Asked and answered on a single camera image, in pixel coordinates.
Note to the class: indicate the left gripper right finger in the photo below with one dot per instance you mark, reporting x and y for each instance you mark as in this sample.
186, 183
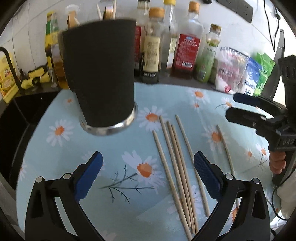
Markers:
252, 218

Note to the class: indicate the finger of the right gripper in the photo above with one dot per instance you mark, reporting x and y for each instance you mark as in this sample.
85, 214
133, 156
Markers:
263, 103
251, 119

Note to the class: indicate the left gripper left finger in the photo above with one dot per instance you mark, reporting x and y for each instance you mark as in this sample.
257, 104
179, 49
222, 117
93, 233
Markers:
43, 220

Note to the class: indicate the wooden chopstick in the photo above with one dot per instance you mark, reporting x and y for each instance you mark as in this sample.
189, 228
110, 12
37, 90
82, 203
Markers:
226, 150
172, 186
182, 173
173, 166
201, 185
187, 179

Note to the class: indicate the kitchen cleaver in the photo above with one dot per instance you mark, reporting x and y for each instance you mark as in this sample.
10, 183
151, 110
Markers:
271, 85

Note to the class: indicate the black kitchen sink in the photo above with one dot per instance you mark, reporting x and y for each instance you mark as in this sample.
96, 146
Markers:
19, 120

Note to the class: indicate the right hand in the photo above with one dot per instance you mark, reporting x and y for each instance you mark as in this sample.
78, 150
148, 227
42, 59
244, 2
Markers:
277, 162

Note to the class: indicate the blue white salt bag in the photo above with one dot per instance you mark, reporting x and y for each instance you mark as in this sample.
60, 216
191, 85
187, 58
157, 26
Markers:
250, 77

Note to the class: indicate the green packet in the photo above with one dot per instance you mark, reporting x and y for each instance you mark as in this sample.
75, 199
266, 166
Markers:
267, 65

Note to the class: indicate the pink white sugar bag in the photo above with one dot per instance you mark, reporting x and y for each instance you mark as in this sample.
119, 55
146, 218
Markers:
230, 69

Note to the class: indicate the green label bottle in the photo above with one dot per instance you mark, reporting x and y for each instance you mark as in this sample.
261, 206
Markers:
206, 60

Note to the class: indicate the red label oil bottle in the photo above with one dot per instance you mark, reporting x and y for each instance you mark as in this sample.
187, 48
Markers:
190, 33

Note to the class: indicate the daisy pattern blue tablecloth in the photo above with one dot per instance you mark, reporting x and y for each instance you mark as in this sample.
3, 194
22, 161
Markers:
131, 197

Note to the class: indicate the clear yellow cap bottle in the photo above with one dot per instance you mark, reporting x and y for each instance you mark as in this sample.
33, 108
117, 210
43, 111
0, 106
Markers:
170, 35

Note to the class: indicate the cream label vinegar bottle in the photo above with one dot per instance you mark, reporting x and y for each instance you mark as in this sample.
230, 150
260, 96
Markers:
151, 58

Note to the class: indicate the yellow detergent bottle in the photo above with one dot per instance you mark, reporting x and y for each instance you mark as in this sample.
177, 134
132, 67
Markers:
8, 86

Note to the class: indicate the yellow cleaning brush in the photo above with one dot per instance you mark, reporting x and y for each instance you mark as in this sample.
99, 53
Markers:
36, 78

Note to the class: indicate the red label dark bottle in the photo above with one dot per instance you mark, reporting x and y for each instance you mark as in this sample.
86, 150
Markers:
141, 16

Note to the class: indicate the black chopstick holder cup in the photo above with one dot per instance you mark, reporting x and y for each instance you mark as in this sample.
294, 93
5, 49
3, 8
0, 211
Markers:
98, 60

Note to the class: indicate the black faucet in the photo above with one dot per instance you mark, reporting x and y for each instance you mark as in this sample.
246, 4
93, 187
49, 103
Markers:
17, 81

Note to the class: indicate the yellow green oil bottle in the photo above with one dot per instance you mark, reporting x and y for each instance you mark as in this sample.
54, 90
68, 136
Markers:
52, 50

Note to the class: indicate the black wall socket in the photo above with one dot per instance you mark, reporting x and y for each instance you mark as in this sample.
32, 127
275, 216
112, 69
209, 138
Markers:
240, 7

